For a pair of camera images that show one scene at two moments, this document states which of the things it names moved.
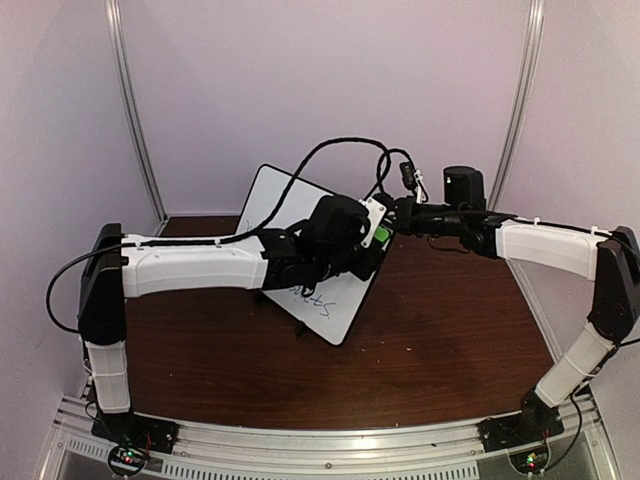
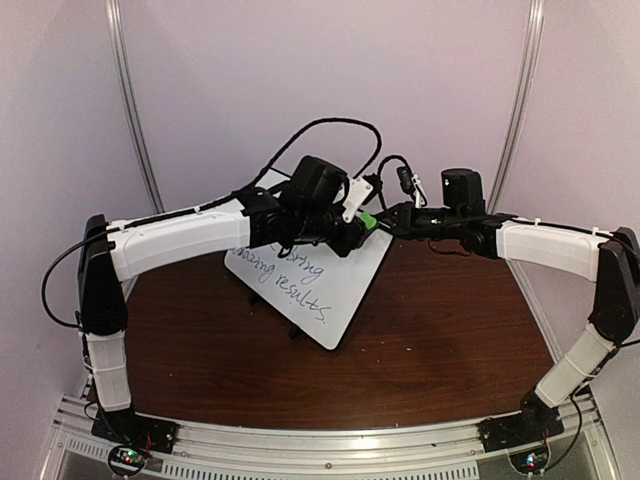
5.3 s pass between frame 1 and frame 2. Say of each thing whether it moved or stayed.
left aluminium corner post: stayed
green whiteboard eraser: moved
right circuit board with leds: stayed
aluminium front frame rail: stayed
